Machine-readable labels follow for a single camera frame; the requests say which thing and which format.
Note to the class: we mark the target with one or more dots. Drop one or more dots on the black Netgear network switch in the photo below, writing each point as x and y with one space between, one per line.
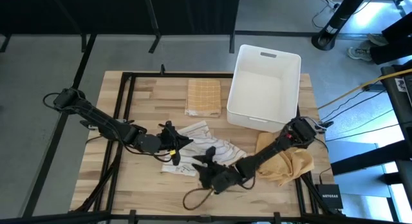
330 196

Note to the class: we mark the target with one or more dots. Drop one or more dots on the black aluminium table frame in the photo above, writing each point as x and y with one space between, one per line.
151 75

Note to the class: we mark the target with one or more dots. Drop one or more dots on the black rig crossbar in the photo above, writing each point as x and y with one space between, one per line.
64 217

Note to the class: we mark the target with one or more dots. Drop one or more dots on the person's leg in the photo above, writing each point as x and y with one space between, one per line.
399 27
392 51

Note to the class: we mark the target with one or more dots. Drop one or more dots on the black floor stand pole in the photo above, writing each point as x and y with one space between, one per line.
342 14

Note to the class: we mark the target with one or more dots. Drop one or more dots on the plain yellow towel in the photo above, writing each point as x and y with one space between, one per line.
289 171

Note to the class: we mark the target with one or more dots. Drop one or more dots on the silver mounting plate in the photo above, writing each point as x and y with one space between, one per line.
120 121

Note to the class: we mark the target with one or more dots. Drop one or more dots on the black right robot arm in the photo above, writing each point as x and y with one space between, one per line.
273 150

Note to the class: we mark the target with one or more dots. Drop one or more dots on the small printed sticker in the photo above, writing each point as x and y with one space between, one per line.
400 85

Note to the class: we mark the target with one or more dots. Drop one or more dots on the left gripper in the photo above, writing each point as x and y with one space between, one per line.
168 145

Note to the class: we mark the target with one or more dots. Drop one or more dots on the black frame clamp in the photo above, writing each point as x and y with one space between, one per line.
277 217
163 69
132 216

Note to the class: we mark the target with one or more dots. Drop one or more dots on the long black diagonal bar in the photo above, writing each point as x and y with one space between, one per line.
79 72

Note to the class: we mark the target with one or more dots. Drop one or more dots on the white striped towel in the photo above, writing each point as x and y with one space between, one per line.
222 151

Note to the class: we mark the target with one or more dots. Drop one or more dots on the black side desk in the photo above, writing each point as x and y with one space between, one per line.
402 114

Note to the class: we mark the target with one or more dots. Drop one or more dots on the black partition panel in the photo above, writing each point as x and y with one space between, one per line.
25 11
193 11
106 11

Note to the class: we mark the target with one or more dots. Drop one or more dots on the person's shoe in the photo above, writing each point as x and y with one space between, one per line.
376 39
359 54

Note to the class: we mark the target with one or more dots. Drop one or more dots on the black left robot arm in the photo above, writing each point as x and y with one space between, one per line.
106 124

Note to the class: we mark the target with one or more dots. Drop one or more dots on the orange grid-pattern towel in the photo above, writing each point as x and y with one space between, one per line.
202 97

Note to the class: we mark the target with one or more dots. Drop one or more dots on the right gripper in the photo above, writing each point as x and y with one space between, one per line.
225 180

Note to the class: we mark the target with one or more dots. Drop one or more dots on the white plastic basket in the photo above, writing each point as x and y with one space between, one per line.
264 92

